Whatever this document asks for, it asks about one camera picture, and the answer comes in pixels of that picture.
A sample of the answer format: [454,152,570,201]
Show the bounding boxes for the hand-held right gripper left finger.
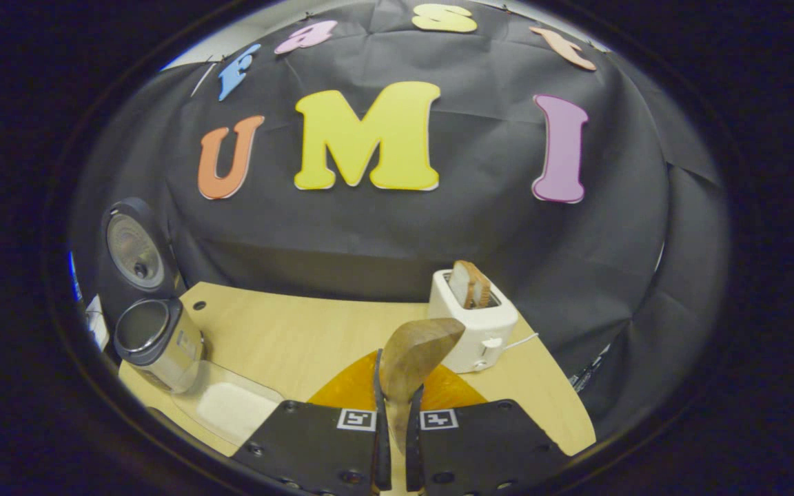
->
[232,349,392,496]

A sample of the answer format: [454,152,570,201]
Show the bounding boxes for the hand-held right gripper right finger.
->
[405,364,571,496]

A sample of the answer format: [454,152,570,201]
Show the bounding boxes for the wooden spoon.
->
[378,317,467,455]

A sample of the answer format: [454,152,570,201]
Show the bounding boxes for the silver black rice cooker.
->
[99,198,206,395]

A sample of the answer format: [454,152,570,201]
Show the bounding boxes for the white toaster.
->
[428,269,520,374]

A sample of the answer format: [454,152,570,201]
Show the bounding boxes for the clear plastic tray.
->
[176,358,286,448]

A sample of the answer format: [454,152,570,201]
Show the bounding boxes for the toasted bread slice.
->
[449,260,492,309]

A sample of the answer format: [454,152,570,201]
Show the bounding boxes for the black backdrop cloth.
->
[70,0,732,421]

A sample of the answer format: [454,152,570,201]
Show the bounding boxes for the white toaster cable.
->
[500,332,540,352]

